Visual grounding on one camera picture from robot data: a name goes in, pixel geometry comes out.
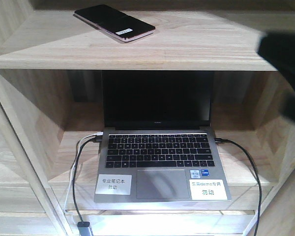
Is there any black smartphone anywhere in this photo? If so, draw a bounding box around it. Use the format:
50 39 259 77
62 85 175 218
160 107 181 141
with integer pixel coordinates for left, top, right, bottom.
73 4 155 43

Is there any grey open laptop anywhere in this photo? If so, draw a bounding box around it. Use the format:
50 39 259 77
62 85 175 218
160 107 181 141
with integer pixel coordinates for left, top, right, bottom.
94 70 231 203

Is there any white paper label left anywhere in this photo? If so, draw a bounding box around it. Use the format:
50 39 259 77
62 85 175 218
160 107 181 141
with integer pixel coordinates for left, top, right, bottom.
95 174 132 195

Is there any white paper label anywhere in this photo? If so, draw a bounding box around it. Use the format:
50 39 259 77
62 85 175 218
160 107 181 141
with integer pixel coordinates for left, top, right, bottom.
95 174 132 195
189 179 228 201

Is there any white paper label right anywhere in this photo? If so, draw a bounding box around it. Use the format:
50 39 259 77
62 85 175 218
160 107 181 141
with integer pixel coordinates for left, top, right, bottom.
189 179 228 201

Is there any wooden shelf unit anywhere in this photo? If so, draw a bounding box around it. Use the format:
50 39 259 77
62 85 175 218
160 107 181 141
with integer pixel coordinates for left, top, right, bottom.
0 0 295 236

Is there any grey usb hub adapter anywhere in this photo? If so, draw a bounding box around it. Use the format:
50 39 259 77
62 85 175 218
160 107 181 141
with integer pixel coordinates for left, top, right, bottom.
77 221 93 236

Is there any white laptop cable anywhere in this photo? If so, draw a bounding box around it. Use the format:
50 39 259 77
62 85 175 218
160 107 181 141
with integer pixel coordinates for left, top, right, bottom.
63 132 104 212

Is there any black laptop cable left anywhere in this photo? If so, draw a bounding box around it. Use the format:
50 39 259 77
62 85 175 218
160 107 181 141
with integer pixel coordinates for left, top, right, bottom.
70 136 104 223

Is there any black laptop cable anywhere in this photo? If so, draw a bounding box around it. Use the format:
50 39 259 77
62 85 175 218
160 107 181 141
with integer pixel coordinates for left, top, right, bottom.
214 138 264 236
70 136 104 223

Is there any black laptop cable right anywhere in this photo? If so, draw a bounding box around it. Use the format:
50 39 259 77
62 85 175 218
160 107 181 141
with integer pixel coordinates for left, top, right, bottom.
214 138 264 236

